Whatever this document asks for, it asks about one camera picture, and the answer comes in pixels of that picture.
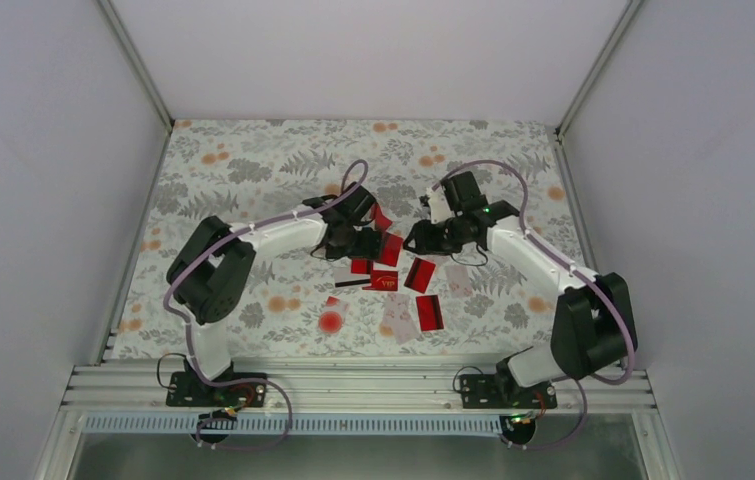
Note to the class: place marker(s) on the white floral card right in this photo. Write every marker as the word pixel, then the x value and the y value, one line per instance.
pixel 458 280

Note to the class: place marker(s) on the floral patterned table mat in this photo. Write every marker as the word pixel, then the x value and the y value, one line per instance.
pixel 248 170

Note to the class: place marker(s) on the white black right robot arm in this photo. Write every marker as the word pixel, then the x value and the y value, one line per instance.
pixel 593 324

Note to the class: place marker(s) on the white card red circle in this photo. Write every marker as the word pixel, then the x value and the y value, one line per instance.
pixel 332 316

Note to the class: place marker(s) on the red VIP card small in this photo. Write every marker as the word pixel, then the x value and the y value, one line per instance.
pixel 361 267

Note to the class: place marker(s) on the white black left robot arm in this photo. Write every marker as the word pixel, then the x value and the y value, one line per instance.
pixel 209 275

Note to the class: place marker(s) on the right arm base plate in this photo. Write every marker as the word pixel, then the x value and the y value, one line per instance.
pixel 490 392

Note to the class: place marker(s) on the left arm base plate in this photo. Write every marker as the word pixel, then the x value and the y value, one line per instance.
pixel 187 390

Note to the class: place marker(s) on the red magnetic stripe card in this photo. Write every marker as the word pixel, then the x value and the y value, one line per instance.
pixel 420 275

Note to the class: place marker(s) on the grey slotted cable duct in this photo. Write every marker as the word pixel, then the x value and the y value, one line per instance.
pixel 299 424

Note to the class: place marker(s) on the red VIP card centre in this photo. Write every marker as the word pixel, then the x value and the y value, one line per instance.
pixel 383 280

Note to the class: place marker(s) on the white floral card lower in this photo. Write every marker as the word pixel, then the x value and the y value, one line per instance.
pixel 398 318

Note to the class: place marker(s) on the white card black stripe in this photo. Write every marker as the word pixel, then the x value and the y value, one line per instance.
pixel 344 278

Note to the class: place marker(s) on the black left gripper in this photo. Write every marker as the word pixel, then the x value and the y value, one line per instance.
pixel 370 248

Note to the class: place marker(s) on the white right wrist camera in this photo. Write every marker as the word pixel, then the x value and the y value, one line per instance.
pixel 435 203

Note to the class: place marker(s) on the aluminium rail frame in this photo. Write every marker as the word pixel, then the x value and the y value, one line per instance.
pixel 388 388

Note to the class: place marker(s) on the white floral card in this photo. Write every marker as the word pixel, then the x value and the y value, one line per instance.
pixel 398 318
pixel 458 280

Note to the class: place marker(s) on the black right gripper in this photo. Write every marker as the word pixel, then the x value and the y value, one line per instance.
pixel 425 243

